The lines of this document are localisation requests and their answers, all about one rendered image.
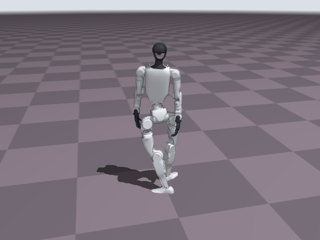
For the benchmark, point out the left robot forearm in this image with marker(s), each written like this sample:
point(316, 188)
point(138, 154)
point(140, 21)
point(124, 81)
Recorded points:
point(137, 101)

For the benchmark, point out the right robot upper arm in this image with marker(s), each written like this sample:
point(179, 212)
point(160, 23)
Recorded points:
point(176, 76)

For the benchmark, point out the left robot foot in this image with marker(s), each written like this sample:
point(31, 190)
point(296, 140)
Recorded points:
point(160, 190)

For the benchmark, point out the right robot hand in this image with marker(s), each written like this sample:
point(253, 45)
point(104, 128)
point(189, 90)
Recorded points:
point(178, 121)

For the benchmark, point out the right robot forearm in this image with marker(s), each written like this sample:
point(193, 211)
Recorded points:
point(178, 106)

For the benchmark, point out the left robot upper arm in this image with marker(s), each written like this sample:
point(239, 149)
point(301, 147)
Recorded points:
point(140, 80)

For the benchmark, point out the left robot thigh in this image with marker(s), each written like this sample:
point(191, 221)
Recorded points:
point(147, 136)

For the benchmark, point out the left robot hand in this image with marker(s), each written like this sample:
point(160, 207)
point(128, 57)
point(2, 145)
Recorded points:
point(136, 118)

